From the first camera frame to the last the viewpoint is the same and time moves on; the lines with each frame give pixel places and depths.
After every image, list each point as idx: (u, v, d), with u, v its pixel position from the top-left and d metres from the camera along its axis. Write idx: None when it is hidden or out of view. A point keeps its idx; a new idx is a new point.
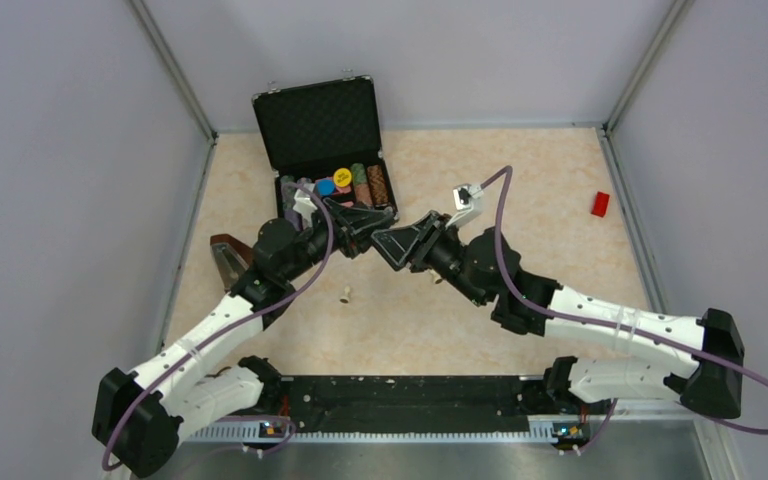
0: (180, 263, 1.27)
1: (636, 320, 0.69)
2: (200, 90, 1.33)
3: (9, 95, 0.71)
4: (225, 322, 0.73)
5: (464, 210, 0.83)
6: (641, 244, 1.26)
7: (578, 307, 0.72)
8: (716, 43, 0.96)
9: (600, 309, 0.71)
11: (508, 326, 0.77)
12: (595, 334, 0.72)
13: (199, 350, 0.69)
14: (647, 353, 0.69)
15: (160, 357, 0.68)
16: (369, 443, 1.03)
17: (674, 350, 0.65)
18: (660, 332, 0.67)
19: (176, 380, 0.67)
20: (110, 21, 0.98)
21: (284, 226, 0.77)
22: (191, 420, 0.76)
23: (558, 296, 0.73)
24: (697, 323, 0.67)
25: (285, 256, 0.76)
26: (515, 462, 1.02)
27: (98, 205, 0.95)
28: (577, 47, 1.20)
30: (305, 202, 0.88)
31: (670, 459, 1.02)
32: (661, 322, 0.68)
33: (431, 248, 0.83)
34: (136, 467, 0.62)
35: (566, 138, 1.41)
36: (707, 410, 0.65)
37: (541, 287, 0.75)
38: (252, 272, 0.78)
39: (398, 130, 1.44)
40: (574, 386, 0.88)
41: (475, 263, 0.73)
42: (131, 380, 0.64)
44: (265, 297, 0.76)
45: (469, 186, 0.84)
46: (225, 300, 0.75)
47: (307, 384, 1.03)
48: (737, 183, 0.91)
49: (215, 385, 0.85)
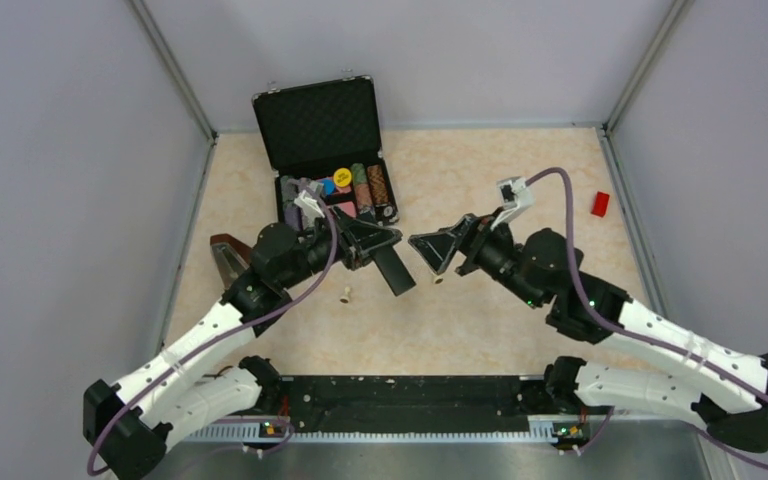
0: (180, 263, 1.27)
1: (706, 352, 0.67)
2: (200, 90, 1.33)
3: (7, 94, 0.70)
4: (214, 332, 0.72)
5: (510, 209, 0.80)
6: (641, 244, 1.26)
7: (647, 326, 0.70)
8: (716, 42, 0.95)
9: (669, 333, 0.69)
11: (567, 331, 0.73)
12: (659, 356, 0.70)
13: (182, 364, 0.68)
14: (704, 385, 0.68)
15: (144, 369, 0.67)
16: (369, 443, 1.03)
17: (740, 389, 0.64)
18: (728, 367, 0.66)
19: (157, 395, 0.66)
20: (110, 20, 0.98)
21: (281, 232, 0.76)
22: (182, 426, 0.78)
23: (629, 309, 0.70)
24: (761, 364, 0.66)
25: (282, 262, 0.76)
26: (514, 462, 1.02)
27: (98, 204, 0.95)
28: (577, 47, 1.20)
30: (311, 202, 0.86)
31: (670, 459, 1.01)
32: (729, 358, 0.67)
33: (481, 249, 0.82)
34: (121, 471, 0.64)
35: (566, 138, 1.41)
36: (734, 440, 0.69)
37: (607, 296, 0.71)
38: (246, 277, 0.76)
39: (398, 130, 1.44)
40: (583, 390, 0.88)
41: (535, 260, 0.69)
42: (113, 393, 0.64)
44: (258, 305, 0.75)
45: (515, 182, 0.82)
46: (215, 308, 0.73)
47: (307, 384, 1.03)
48: (737, 183, 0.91)
49: (211, 387, 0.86)
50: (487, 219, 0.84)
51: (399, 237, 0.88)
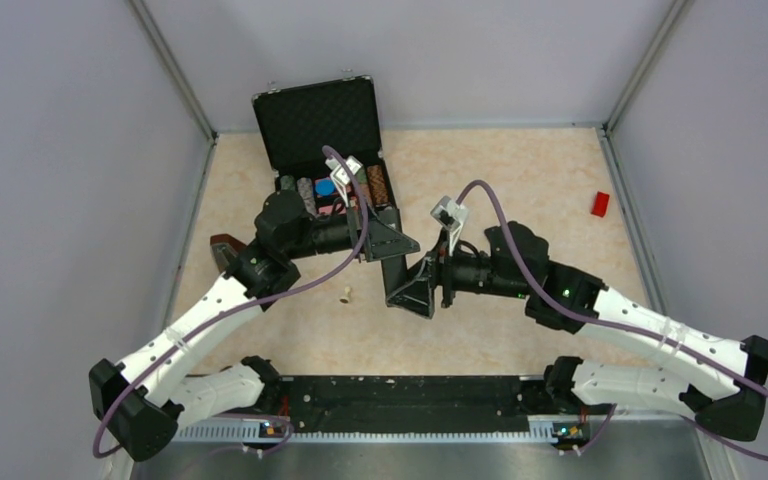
0: (180, 263, 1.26)
1: (683, 336, 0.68)
2: (200, 91, 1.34)
3: (9, 95, 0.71)
4: (218, 307, 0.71)
5: (454, 232, 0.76)
6: (642, 244, 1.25)
7: (623, 312, 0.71)
8: (716, 42, 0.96)
9: (644, 319, 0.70)
11: (546, 320, 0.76)
12: (635, 342, 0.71)
13: (185, 341, 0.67)
14: (683, 370, 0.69)
15: (148, 348, 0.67)
16: (369, 443, 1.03)
17: (716, 372, 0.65)
18: (704, 351, 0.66)
19: (162, 373, 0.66)
20: (111, 21, 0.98)
21: (288, 200, 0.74)
22: (191, 411, 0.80)
23: (603, 298, 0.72)
24: (740, 348, 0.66)
25: (287, 231, 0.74)
26: (515, 462, 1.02)
27: (98, 204, 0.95)
28: (577, 47, 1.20)
30: (343, 181, 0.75)
31: (670, 459, 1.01)
32: (706, 342, 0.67)
33: (454, 273, 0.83)
34: (133, 450, 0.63)
35: (566, 138, 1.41)
36: (722, 430, 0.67)
37: (584, 285, 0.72)
38: (251, 250, 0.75)
39: (398, 130, 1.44)
40: (580, 388, 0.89)
41: (497, 251, 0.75)
42: (118, 373, 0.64)
44: (263, 277, 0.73)
45: (446, 203, 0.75)
46: (218, 283, 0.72)
47: (307, 384, 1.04)
48: (737, 183, 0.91)
49: (218, 378, 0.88)
50: (443, 248, 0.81)
51: (417, 248, 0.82)
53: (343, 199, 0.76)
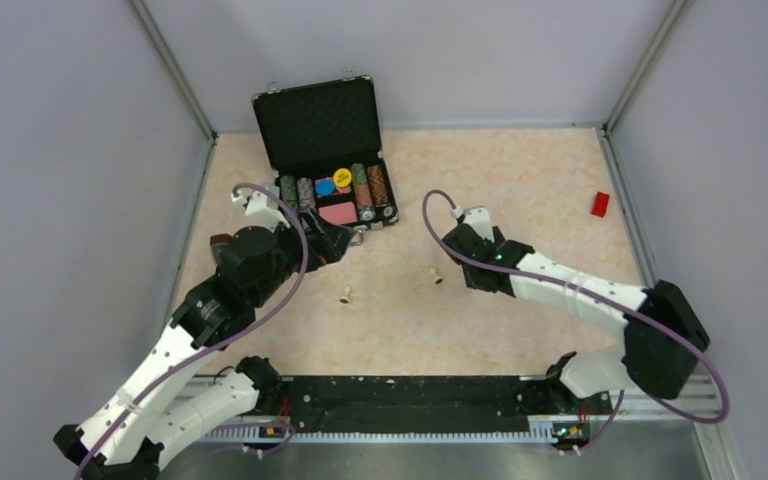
0: (180, 263, 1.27)
1: (585, 282, 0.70)
2: (200, 92, 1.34)
3: (7, 95, 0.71)
4: (167, 362, 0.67)
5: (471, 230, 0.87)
6: (642, 243, 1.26)
7: (541, 268, 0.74)
8: (716, 42, 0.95)
9: (560, 271, 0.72)
11: (485, 286, 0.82)
12: (548, 291, 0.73)
13: (136, 403, 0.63)
14: (594, 314, 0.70)
15: (103, 412, 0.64)
16: (369, 443, 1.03)
17: (610, 307, 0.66)
18: (604, 292, 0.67)
19: (119, 437, 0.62)
20: (110, 21, 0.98)
21: (255, 235, 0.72)
22: (174, 444, 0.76)
23: (528, 258, 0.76)
24: (642, 290, 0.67)
25: (253, 268, 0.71)
26: (514, 462, 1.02)
27: (98, 204, 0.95)
28: (577, 48, 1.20)
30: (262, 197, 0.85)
31: (671, 461, 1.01)
32: (607, 285, 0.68)
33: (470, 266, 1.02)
34: None
35: (566, 138, 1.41)
36: (655, 385, 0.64)
37: (514, 248, 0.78)
38: (200, 290, 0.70)
39: (398, 130, 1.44)
40: (565, 377, 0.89)
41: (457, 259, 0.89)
42: (76, 441, 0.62)
44: (212, 319, 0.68)
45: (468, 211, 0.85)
46: (166, 334, 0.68)
47: (307, 384, 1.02)
48: (736, 184, 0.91)
49: (203, 401, 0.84)
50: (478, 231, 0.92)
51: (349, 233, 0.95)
53: (284, 220, 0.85)
